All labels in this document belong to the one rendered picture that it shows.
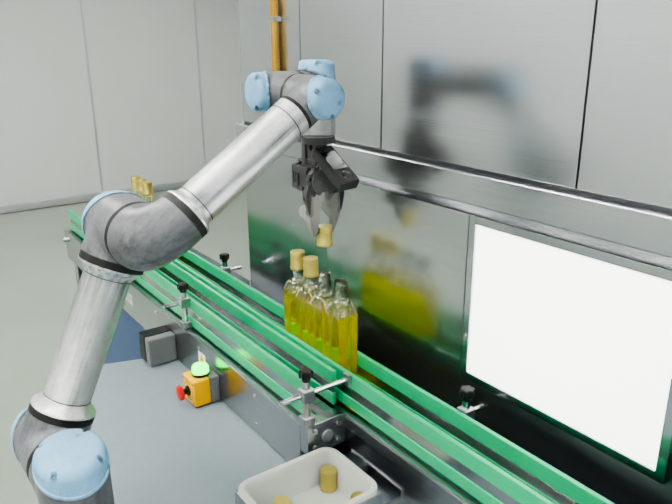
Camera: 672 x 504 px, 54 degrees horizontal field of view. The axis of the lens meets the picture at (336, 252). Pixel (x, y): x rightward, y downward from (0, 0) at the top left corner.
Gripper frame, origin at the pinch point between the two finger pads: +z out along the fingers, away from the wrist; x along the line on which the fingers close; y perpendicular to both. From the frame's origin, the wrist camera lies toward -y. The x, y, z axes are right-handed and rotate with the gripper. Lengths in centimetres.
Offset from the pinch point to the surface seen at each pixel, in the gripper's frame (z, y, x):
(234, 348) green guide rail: 32.6, 20.3, 12.9
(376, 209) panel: -3.2, -2.8, -12.2
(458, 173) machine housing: -14.9, -26.2, -12.8
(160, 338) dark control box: 41, 53, 19
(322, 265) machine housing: 17.8, 23.0, -15.4
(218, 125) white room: 56, 580, -264
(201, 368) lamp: 39, 27, 19
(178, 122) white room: 49, 580, -216
